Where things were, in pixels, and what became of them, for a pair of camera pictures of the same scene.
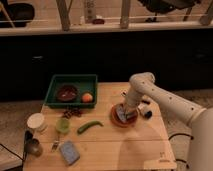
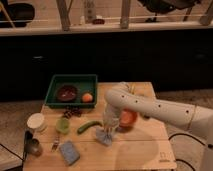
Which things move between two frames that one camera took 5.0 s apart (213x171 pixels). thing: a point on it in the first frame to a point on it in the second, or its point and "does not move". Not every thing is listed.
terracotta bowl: (123, 115) does not move
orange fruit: (87, 97) does not move
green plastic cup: (63, 125) does not move
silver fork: (55, 144) does not move
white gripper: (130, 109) to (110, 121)
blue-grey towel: (126, 114) to (103, 137)
